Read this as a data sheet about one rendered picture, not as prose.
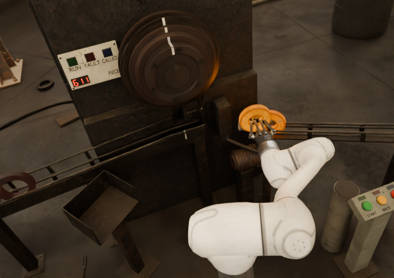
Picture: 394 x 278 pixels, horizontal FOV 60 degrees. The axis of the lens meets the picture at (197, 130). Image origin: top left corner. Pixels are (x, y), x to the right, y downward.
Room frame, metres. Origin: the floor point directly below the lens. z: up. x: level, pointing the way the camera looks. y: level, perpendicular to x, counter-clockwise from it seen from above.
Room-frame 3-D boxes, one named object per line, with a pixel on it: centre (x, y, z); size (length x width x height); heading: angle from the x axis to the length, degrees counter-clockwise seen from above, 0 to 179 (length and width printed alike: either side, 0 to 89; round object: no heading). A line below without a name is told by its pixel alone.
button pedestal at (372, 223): (0.83, -0.76, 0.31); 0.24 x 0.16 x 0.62; 103
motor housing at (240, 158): (1.34, -0.28, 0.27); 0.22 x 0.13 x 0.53; 103
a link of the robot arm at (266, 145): (1.02, -0.30, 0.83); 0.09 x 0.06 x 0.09; 92
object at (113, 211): (1.00, 0.49, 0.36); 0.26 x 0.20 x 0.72; 138
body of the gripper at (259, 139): (1.09, -0.29, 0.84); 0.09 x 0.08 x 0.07; 2
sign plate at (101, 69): (1.42, 0.43, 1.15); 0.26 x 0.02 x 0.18; 103
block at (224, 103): (1.46, -0.15, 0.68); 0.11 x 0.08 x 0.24; 13
